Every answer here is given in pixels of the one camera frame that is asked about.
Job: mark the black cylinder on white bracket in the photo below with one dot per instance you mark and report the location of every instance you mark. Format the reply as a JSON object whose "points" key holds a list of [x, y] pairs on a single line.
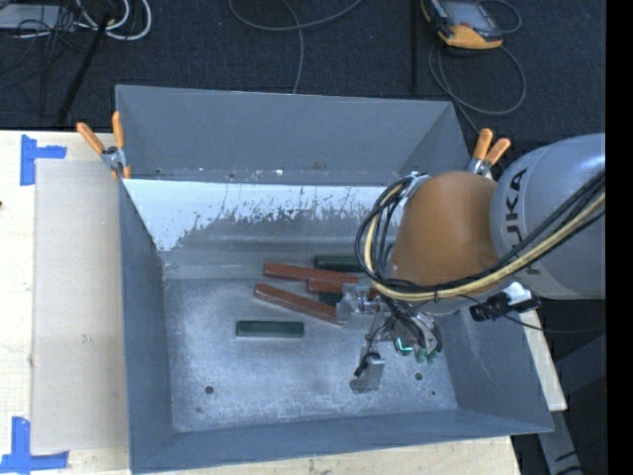
{"points": [[499, 305]]}

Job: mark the grey metal bin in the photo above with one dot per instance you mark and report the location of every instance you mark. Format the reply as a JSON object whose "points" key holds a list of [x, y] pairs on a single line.
{"points": [[277, 364]]}

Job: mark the dark green flat block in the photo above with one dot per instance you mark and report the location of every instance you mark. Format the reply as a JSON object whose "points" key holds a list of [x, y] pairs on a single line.
{"points": [[330, 298], [269, 328], [336, 263]]}

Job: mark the pale wood flat board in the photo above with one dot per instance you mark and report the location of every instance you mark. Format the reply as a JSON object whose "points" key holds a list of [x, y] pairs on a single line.
{"points": [[74, 305]]}

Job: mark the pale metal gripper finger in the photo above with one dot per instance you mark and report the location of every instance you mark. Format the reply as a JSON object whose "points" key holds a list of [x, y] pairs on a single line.
{"points": [[372, 370], [357, 306]]}

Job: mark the red-brown flat block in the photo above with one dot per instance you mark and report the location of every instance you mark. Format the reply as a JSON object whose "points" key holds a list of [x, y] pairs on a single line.
{"points": [[324, 286], [306, 272], [292, 302]]}

